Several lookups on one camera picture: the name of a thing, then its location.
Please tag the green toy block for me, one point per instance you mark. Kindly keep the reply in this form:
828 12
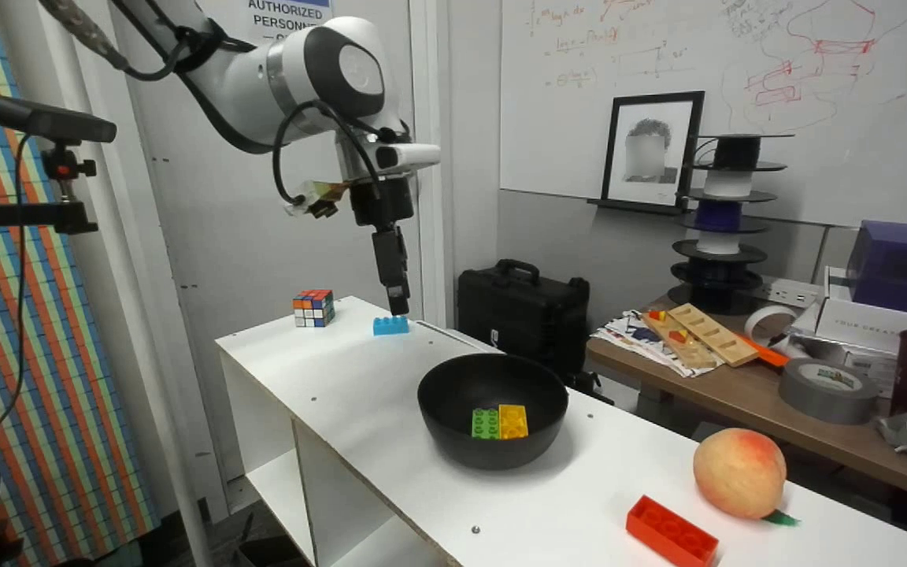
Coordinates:
486 424

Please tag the colourful striped curtain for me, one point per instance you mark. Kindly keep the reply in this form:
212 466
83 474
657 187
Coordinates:
45 400

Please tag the yellow toy block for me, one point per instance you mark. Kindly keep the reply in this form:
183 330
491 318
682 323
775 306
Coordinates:
515 422

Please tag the black bowl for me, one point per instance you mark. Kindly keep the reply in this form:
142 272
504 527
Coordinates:
455 406

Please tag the black camera on tripod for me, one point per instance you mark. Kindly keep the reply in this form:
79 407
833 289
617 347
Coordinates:
49 119

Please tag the wooden desk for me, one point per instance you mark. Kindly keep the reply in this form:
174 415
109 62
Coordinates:
749 406

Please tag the toy peach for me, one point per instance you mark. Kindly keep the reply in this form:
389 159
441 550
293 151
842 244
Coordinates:
738 474

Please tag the blue toy block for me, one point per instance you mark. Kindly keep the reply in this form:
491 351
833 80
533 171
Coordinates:
391 325

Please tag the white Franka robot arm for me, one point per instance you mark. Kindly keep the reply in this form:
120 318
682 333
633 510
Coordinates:
307 73

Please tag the wooden game box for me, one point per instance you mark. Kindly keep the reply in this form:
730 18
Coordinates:
706 337

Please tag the white tape roll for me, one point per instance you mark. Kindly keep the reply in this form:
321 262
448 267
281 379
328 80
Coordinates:
769 319

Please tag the purple box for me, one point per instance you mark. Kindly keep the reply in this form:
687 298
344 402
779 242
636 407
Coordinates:
906 269

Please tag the black hard case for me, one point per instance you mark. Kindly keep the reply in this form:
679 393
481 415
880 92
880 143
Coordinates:
520 318

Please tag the stack of filament spools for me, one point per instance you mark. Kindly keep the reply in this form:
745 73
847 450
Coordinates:
721 254

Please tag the white door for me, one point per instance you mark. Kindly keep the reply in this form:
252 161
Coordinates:
222 232

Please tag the whiteboard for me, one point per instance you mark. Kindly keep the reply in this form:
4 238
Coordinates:
790 104

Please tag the Rubik's cube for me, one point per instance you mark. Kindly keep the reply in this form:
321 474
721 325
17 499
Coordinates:
312 306

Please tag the authorized personnel sign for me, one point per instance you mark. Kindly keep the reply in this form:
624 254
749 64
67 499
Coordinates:
299 7

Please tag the grey duct tape roll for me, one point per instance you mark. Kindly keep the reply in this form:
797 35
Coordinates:
828 393

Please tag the pile of magazines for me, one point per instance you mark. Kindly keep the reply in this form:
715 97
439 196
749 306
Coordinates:
636 342

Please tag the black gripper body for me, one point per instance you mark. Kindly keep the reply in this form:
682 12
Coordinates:
381 202

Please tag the white shelf table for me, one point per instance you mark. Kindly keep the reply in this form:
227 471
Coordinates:
582 494

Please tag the white cardboard box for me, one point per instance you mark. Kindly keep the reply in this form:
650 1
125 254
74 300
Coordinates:
850 319

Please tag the black framed portrait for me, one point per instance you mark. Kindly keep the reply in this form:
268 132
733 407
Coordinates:
650 151

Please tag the red toy block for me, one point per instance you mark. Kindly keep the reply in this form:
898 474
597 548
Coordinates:
670 531

